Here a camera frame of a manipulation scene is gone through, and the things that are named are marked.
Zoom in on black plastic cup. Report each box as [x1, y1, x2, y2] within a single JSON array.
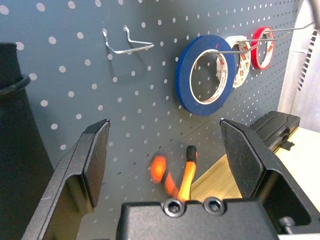
[[0, 42, 55, 240]]

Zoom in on black plastic tool case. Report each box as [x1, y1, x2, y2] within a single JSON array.
[[249, 111, 301, 152]]

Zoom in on orange black needle-nose pliers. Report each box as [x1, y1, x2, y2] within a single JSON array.
[[149, 145, 200, 202]]

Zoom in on silver wire pliers holder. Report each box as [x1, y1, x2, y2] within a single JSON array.
[[102, 24, 155, 55]]

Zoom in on red tape roll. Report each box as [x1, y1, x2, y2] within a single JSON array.
[[249, 26, 275, 71]]

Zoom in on white printed tape roll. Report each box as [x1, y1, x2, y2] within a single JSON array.
[[223, 35, 252, 89]]

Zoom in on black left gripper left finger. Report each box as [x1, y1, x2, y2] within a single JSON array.
[[21, 118, 111, 240]]

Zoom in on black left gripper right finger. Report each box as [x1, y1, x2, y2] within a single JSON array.
[[219, 117, 313, 227]]

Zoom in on silver peg hook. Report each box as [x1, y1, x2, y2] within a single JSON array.
[[234, 22, 315, 45]]

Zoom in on dark grey perforated pegboard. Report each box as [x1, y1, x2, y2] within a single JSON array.
[[0, 0, 305, 240]]

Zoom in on blue tape roll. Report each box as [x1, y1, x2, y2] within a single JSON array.
[[174, 34, 240, 117]]

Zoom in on large white machine housing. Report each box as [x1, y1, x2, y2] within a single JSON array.
[[277, 0, 320, 131]]

